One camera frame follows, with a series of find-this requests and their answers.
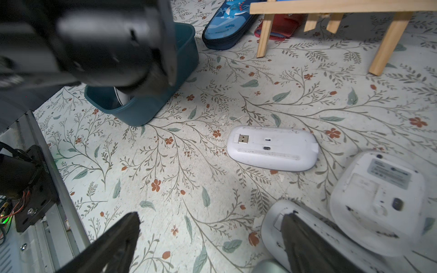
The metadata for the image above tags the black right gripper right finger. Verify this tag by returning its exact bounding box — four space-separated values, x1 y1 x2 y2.
282 213 362 273

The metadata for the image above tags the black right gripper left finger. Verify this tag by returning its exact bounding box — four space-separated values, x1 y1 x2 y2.
58 212 140 273

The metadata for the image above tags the white mouse with dongle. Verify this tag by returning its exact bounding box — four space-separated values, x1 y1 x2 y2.
255 200 392 273

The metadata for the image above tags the white mouse with label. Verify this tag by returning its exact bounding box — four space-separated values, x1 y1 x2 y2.
330 151 427 257

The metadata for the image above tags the teal plastic storage box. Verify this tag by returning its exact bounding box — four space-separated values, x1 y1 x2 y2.
84 23 199 127

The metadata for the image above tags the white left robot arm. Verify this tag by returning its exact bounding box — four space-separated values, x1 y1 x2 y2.
1 1 178 129

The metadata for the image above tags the red leather wallet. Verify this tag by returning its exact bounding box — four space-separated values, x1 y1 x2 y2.
269 14 306 42

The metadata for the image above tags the blue dinosaur pencil case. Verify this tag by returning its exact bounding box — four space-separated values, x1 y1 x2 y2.
202 0 259 51

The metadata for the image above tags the wooden tabletop easel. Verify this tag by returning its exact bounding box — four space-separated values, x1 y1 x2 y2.
250 0 437 76

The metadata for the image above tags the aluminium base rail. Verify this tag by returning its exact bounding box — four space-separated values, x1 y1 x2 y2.
1 110 89 273

